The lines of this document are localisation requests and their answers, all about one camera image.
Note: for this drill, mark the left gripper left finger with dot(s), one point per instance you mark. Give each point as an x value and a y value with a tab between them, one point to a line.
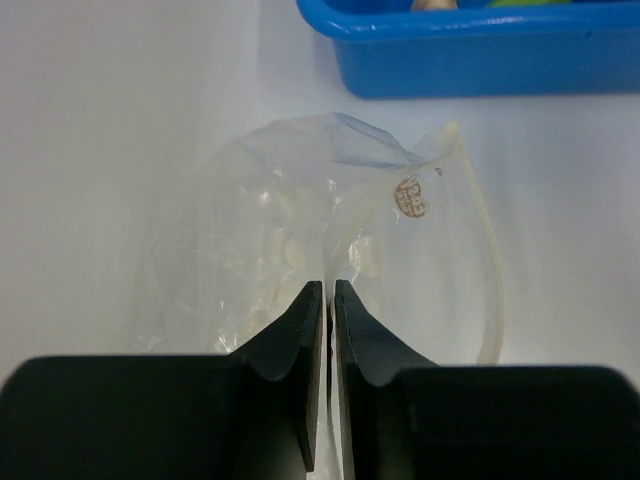
249	414

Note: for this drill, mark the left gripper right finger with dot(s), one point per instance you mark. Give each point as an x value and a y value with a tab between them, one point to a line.
406	417

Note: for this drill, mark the clear zip top bag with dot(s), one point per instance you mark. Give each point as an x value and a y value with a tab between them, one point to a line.
327	198

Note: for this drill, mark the fake garlic bulb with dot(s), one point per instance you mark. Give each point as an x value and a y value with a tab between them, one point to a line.
428	5

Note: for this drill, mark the light green fake lime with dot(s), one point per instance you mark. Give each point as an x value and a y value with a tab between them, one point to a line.
524	3

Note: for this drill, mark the blue plastic bin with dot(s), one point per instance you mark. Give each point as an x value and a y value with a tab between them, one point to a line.
385	50

